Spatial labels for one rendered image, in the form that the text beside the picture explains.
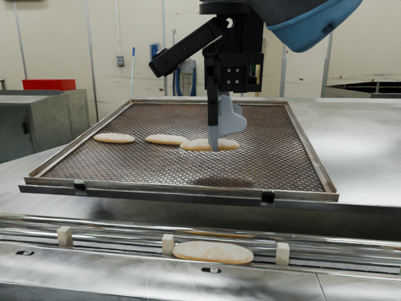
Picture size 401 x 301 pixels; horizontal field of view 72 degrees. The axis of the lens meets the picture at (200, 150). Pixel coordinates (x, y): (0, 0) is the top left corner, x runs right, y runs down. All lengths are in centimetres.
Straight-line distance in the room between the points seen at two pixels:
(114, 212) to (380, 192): 44
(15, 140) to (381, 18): 438
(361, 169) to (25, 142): 293
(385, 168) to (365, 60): 376
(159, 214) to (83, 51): 419
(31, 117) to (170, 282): 281
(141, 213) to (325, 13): 41
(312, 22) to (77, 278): 33
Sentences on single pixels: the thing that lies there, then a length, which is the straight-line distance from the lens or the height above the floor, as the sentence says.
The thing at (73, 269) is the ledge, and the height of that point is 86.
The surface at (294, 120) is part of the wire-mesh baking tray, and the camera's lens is 75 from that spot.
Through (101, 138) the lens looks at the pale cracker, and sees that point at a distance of 66.
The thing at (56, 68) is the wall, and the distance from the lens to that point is 484.
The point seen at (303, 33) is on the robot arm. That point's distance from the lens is 28.
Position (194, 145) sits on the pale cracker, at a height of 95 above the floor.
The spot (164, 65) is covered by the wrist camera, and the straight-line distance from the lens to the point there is 41.
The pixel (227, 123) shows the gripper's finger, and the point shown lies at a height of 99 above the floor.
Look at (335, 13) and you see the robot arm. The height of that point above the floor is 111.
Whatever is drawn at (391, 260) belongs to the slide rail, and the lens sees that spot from 42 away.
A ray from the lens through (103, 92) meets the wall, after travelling 449.
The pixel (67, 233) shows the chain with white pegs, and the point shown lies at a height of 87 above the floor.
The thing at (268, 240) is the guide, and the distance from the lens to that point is 39.
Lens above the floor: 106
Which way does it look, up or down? 15 degrees down
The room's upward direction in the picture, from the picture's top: straight up
